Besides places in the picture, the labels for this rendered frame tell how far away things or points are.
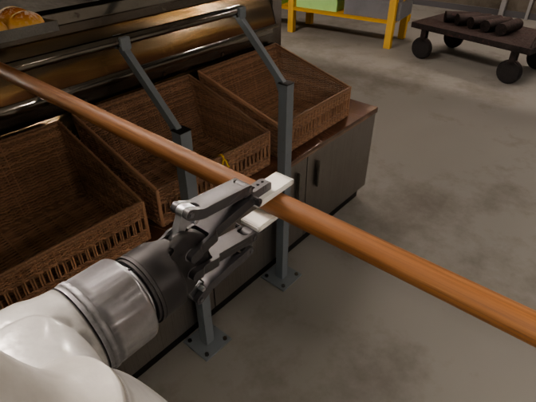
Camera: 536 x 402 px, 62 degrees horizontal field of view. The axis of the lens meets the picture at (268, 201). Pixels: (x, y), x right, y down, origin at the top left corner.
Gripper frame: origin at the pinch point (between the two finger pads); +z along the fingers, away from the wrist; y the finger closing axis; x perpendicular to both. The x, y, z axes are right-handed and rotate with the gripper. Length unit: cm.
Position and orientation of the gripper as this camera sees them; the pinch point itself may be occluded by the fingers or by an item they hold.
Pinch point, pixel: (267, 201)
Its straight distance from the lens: 55.5
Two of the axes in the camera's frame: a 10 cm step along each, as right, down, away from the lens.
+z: 6.4, -4.4, 6.3
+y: -0.1, 8.2, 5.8
